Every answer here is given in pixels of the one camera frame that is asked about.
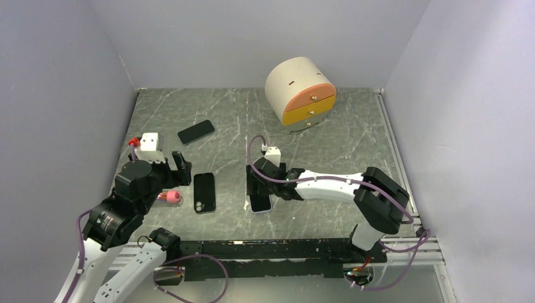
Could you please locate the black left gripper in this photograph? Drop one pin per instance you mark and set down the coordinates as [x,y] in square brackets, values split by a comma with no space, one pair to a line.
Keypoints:
[182,176]

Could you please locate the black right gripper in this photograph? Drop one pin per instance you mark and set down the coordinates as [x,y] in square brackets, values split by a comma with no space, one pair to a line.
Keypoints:
[261,189]

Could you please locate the black smartphone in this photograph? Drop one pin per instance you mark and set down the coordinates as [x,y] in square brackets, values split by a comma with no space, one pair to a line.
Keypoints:
[260,203]

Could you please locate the black phone case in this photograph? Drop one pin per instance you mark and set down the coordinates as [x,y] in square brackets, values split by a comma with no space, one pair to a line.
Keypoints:
[204,193]

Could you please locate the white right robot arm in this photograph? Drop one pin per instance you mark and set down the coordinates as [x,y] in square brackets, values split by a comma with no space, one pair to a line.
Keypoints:
[380,199]

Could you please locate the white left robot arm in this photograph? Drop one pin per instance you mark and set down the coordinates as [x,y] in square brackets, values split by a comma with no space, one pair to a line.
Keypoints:
[105,230]

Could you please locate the green-edged smartphone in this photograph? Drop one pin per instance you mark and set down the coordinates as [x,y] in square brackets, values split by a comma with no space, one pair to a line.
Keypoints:
[196,132]

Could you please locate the round beige drawer cabinet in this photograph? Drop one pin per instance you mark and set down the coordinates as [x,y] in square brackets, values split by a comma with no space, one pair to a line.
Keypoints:
[299,93]

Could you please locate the pink ring toy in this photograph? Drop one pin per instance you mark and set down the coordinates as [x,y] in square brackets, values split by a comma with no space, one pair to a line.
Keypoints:
[171,197]

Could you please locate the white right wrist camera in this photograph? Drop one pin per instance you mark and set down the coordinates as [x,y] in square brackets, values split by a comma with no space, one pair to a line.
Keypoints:
[272,153]

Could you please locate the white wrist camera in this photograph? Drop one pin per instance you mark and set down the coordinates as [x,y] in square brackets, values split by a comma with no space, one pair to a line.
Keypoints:
[272,153]
[150,148]

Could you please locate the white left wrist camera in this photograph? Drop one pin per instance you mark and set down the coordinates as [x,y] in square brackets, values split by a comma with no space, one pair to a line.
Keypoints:
[150,148]

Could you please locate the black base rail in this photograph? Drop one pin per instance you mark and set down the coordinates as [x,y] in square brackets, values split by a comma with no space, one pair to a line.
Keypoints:
[326,257]

